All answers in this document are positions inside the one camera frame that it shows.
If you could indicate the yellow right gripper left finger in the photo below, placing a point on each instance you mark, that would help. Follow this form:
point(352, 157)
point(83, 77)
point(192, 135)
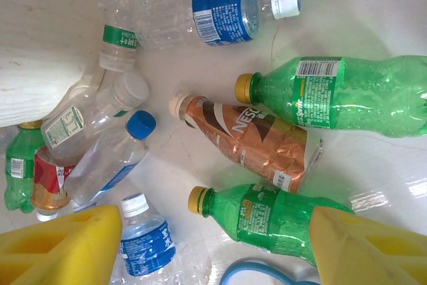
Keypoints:
point(66, 251)

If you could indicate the small water bottle blue label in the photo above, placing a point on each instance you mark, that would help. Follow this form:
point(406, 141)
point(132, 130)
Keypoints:
point(146, 245)

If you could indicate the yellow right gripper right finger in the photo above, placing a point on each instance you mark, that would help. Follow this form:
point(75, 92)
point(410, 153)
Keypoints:
point(367, 258)

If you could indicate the small green Sprite bottle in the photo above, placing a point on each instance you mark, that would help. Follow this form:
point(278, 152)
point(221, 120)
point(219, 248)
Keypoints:
point(16, 178)

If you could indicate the clear bottle green neck band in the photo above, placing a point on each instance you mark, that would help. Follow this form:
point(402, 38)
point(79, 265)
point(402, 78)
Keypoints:
point(120, 36)

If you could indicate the clear bottle large blue label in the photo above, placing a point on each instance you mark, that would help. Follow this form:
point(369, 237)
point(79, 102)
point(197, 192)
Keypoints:
point(227, 4)

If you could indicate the clear bottle white green label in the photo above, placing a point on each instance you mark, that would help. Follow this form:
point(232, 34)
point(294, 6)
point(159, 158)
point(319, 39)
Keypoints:
point(66, 128)

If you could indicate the large green Sprite bottle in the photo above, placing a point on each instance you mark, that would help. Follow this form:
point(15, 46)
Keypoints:
point(350, 98)

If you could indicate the white waste bin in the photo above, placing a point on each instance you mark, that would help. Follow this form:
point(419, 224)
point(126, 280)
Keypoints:
point(33, 64)

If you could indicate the green bottle yellow cap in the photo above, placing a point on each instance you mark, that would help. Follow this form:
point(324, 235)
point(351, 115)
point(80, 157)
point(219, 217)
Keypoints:
point(267, 218)

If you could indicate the blue stethoscope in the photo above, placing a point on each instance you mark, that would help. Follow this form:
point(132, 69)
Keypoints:
point(248, 262)

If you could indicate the clear bottle blue cap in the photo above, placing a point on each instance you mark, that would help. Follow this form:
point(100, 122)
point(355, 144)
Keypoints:
point(100, 165)

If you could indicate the red label plastic bottle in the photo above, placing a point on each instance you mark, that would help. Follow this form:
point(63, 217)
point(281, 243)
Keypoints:
point(46, 178)

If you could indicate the brown Nescafe bottle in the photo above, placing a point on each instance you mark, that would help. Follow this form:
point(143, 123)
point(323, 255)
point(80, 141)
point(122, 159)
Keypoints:
point(260, 148)

